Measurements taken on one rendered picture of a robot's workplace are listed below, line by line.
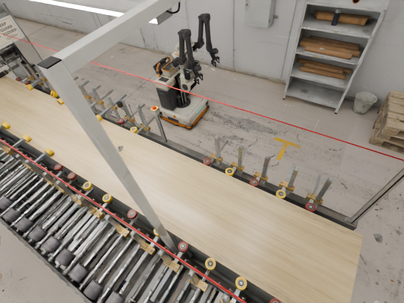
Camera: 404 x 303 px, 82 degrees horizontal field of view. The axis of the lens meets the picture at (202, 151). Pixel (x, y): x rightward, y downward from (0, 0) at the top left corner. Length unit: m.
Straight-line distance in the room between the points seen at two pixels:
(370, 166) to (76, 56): 3.62
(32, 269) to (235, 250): 2.50
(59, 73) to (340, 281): 1.97
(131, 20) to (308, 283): 1.84
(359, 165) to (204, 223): 2.49
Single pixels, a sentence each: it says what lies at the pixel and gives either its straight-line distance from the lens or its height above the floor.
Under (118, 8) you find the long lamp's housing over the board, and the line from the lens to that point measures 1.42.
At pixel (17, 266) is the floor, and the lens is 3.75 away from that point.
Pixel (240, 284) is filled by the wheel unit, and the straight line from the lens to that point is 1.88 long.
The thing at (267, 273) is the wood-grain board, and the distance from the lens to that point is 1.91.
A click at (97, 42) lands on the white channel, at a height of 2.45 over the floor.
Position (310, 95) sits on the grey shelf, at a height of 0.14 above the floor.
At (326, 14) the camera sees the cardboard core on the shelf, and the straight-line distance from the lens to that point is 3.96.
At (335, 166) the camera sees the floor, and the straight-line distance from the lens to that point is 3.65.
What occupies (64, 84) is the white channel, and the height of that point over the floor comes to 2.40.
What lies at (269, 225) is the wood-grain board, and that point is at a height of 0.90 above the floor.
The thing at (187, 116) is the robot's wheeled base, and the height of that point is 0.28.
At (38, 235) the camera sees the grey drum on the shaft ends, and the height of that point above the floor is 0.83.
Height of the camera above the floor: 2.76
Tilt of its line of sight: 51 degrees down
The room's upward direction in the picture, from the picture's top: 9 degrees counter-clockwise
